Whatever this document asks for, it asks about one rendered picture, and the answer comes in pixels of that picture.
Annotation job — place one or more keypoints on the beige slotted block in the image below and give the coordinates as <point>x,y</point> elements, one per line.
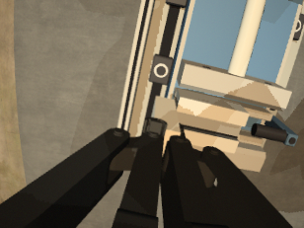
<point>210,121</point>

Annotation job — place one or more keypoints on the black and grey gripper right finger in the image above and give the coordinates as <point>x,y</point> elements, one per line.
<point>188,201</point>

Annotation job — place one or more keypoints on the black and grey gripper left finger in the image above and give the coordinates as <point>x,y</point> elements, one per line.
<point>63,196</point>

